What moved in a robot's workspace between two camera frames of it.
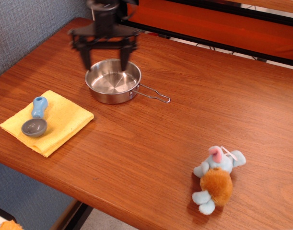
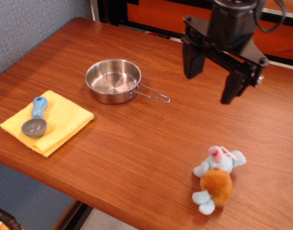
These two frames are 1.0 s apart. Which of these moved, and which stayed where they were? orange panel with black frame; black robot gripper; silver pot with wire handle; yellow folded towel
Moved: black robot gripper
Stayed: orange panel with black frame; silver pot with wire handle; yellow folded towel
